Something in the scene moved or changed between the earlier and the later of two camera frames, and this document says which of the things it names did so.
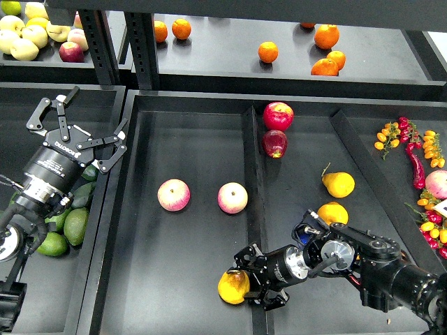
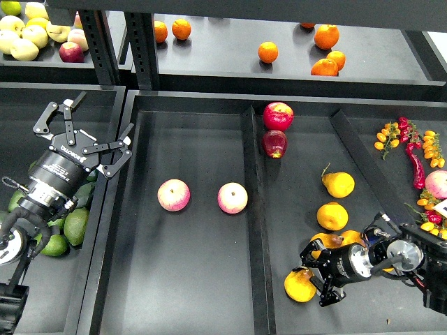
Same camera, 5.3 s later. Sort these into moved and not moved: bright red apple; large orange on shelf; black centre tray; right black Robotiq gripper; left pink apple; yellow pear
Moved: yellow pear; right black Robotiq gripper
Not moved: bright red apple; large orange on shelf; black centre tray; left pink apple
